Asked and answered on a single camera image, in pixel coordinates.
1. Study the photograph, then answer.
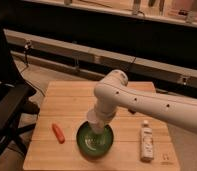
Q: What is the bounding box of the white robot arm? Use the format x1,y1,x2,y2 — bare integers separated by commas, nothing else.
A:
87,70,197,134

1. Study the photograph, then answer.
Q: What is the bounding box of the black office chair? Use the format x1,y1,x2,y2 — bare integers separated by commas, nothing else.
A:
0,22,40,156

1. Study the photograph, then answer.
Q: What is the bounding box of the white plastic bottle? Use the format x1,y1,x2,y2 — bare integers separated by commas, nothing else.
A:
140,120,154,162

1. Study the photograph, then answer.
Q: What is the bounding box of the orange carrot toy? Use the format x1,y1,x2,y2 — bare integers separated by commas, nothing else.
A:
52,124,65,144

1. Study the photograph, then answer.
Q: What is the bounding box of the green ceramic bowl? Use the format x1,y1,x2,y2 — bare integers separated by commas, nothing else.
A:
76,122,114,158

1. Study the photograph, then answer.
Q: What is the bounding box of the small black block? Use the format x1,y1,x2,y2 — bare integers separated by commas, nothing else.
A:
127,109,136,115

